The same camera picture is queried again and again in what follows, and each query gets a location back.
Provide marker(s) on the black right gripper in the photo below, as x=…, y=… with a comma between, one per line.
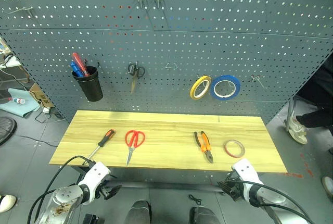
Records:
x=235, y=182

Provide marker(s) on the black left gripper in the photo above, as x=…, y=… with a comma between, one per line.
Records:
x=104, y=192

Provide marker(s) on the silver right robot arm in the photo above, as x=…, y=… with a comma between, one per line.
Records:
x=271, y=203

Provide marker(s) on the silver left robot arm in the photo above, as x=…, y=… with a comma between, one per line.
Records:
x=63, y=201

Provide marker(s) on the grey pegboard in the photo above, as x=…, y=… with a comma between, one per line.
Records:
x=182, y=39

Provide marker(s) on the dark rounded shape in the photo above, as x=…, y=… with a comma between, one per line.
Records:
x=203, y=215
x=139, y=212

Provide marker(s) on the small black box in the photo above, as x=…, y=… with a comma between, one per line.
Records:
x=90, y=218

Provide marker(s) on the orange black pliers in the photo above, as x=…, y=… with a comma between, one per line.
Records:
x=205, y=146

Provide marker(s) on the white sneaker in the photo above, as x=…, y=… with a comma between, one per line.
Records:
x=297, y=131

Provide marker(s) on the grey metal leg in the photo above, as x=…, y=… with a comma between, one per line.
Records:
x=290, y=114

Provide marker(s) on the white shoe tip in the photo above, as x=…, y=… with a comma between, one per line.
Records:
x=328, y=186

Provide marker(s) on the blue tape roll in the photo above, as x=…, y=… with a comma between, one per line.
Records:
x=215, y=92

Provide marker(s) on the white power strip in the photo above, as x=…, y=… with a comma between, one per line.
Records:
x=46, y=110

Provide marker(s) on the yellow tape roll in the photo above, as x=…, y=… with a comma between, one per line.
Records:
x=194, y=90

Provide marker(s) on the white shoe with black trim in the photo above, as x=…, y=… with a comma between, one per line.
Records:
x=6, y=202

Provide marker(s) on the black plastic cup holder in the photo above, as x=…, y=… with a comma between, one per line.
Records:
x=88, y=86

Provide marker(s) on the silver pegboard hook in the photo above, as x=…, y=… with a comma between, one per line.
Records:
x=258, y=80
x=158, y=0
x=22, y=10
x=140, y=0

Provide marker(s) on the cardboard box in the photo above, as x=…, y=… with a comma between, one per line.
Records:
x=41, y=96

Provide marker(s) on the black floor fan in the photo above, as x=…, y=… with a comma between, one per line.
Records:
x=5, y=130

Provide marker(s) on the person in black trousers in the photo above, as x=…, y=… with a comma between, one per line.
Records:
x=318, y=99

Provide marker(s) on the teal mat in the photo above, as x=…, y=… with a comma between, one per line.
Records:
x=18, y=106

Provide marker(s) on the plastic water bottle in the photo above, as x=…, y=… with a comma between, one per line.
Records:
x=17, y=100

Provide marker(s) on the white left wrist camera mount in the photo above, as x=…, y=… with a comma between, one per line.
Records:
x=95, y=178

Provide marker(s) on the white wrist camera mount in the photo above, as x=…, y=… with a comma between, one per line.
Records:
x=245, y=172
x=95, y=178

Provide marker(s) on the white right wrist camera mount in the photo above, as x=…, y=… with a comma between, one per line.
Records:
x=245, y=172

